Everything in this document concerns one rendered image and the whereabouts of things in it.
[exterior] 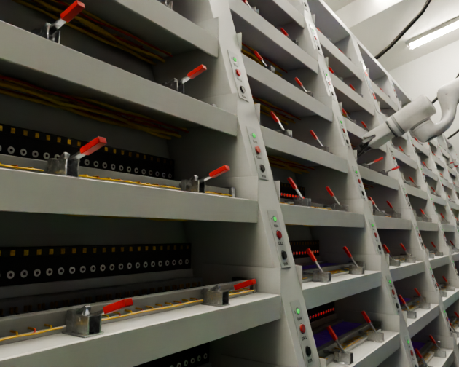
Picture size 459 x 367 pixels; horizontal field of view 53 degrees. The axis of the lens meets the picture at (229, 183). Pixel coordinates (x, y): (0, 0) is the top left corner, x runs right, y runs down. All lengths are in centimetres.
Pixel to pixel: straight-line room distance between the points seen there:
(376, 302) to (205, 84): 90
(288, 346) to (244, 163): 37
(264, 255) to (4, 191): 54
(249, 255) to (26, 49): 56
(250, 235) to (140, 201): 34
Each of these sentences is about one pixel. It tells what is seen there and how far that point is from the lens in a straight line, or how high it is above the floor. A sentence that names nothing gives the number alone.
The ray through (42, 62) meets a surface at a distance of 66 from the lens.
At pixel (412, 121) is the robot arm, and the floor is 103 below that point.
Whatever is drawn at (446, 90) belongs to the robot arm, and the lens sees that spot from 190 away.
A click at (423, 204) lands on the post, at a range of 297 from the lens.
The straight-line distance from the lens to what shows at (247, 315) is 81.
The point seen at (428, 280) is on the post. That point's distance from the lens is 226.
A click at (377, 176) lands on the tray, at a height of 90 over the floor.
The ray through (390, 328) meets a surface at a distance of 158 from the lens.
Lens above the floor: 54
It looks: 14 degrees up
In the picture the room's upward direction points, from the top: 13 degrees counter-clockwise
